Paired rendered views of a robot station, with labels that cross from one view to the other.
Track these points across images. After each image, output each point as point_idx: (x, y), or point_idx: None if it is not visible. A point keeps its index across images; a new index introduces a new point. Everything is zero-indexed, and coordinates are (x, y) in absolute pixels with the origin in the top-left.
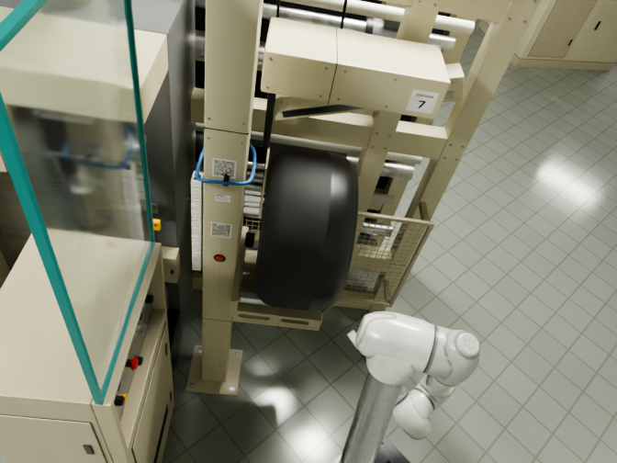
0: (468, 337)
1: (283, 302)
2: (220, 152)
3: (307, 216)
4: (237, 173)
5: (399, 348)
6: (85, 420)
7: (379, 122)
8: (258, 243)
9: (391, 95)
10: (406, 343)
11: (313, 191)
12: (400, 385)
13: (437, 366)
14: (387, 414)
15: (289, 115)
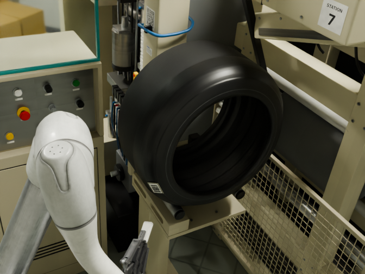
0: (64, 146)
1: (124, 151)
2: (149, 0)
3: (161, 70)
4: (155, 24)
5: (39, 131)
6: None
7: (363, 89)
8: (192, 141)
9: (306, 2)
10: (44, 129)
11: (184, 57)
12: (36, 189)
13: (36, 162)
14: (19, 215)
15: (262, 33)
